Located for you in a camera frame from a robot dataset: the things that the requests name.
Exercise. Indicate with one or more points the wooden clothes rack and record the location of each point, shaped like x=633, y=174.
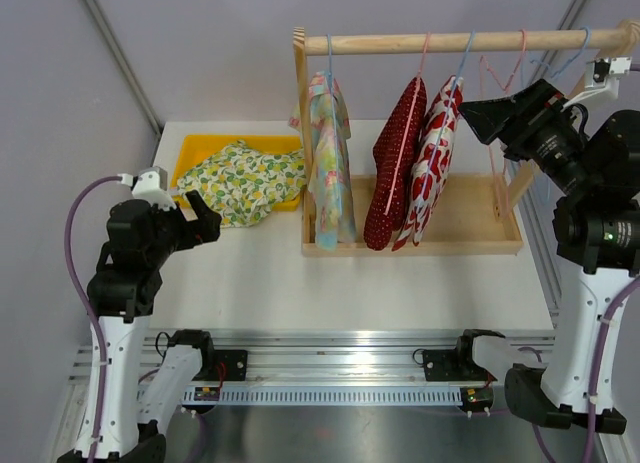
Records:
x=476, y=216

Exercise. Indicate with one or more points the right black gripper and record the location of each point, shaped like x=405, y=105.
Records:
x=521, y=117

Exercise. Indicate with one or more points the yellow plastic tray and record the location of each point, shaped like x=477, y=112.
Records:
x=198, y=147

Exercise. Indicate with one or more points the red polka dot garment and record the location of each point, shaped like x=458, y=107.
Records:
x=393, y=154

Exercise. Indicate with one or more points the red poppy print garment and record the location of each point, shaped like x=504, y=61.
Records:
x=432, y=173

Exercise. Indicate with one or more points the aluminium rail frame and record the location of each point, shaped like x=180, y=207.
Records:
x=337, y=398

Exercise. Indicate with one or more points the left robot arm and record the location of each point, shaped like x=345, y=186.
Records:
x=122, y=423

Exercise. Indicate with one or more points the pastel floral garment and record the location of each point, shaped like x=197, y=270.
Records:
x=327, y=235

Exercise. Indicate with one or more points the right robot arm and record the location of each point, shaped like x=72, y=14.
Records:
x=596, y=226

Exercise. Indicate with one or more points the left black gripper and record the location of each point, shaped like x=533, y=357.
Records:
x=204, y=229

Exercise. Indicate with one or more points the pink wire hanger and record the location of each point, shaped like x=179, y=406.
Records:
x=417, y=82
x=502, y=207

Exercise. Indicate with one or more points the lemon print skirt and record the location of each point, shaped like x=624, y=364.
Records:
x=243, y=185

